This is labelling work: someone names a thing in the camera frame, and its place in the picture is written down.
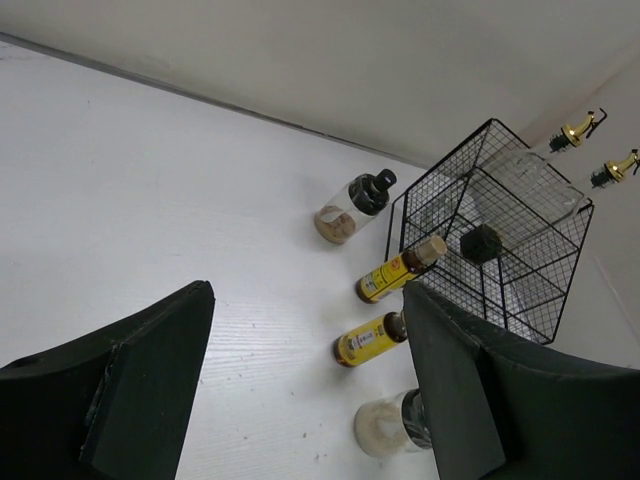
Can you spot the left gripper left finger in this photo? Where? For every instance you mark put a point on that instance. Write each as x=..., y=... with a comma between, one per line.
x=112, y=404

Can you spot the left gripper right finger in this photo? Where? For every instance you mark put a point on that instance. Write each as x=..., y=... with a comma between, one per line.
x=499, y=406

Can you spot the oil bottle with dark contents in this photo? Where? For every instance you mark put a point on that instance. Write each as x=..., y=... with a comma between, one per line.
x=514, y=207

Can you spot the clear oil bottle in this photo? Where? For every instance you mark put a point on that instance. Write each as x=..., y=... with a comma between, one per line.
x=550, y=165

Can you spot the left white powder jar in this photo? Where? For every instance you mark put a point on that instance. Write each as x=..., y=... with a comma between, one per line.
x=393, y=426

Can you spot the near yellow label brown bottle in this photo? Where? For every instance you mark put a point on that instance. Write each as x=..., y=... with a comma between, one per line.
x=370, y=340

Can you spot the yellow label brown bottle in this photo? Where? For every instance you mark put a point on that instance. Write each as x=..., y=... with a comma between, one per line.
x=399, y=270
x=370, y=340

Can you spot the far yellow label brown bottle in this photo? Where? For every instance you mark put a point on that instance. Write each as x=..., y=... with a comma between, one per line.
x=399, y=270

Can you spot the brown spice jar black lid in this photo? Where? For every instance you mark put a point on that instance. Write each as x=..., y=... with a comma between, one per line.
x=354, y=206

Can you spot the black wire basket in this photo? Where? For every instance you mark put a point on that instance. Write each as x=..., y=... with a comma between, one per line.
x=506, y=262

